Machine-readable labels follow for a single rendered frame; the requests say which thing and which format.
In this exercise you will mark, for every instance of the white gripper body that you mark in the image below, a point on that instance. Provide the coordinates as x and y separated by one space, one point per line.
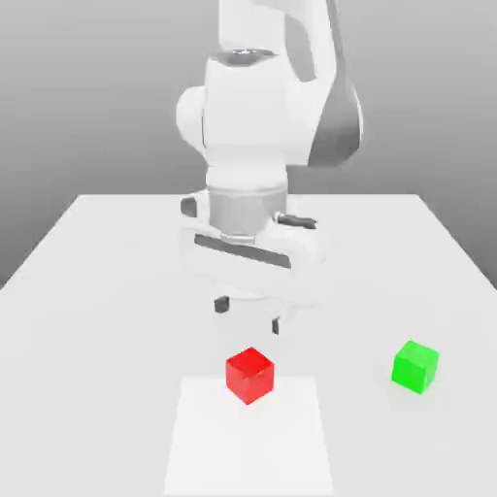
248 271

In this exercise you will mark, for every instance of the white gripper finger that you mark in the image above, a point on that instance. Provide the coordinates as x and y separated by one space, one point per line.
221 304
276 325

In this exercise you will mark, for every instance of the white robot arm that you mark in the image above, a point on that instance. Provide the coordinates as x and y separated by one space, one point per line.
244 124

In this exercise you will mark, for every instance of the small red cube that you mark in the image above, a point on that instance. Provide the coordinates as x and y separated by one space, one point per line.
249 376

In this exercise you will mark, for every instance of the small green cube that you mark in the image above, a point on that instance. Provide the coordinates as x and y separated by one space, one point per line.
414 367

